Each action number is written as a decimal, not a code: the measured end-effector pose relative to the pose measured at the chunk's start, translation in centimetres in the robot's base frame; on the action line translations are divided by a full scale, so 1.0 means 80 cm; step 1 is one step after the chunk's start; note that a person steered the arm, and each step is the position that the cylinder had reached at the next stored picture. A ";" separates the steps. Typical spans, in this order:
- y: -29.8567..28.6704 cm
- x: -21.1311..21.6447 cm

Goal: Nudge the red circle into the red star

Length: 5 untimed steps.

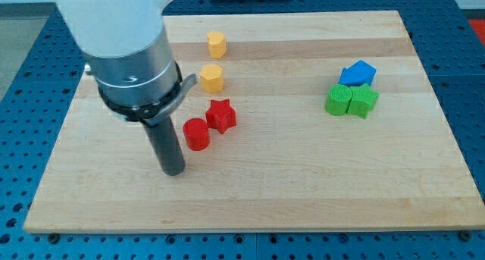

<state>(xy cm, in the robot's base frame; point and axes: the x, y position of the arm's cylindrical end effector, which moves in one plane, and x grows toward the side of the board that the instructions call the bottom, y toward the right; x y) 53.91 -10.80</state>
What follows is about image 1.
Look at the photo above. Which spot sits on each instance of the black clamp ring with lever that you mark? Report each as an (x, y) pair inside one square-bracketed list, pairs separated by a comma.
[(155, 112)]

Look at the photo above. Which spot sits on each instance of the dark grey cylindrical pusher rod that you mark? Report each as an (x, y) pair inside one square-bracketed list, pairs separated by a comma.
[(166, 146)]

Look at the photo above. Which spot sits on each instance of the red cylinder block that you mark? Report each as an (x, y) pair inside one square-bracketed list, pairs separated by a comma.
[(196, 134)]

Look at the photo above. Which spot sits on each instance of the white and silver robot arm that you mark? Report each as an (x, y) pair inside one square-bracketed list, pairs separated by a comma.
[(127, 49)]

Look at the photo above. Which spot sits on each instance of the red star block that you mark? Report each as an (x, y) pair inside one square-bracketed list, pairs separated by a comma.
[(220, 116)]

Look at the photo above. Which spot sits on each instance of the green star block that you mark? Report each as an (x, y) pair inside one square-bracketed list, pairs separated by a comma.
[(363, 100)]

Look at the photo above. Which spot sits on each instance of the yellow hexagon block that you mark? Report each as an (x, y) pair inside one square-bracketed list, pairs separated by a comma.
[(212, 78)]

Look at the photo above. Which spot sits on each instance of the yellow heart block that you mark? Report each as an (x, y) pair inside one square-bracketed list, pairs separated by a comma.
[(217, 44)]

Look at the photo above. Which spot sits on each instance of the light wooden board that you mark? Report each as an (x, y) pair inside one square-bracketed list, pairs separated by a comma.
[(287, 165)]

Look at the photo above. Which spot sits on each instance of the green cylinder block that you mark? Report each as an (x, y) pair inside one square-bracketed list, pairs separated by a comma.
[(338, 99)]

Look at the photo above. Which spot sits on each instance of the blue pentagon arrow block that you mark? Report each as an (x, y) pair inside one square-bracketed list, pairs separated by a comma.
[(358, 74)]

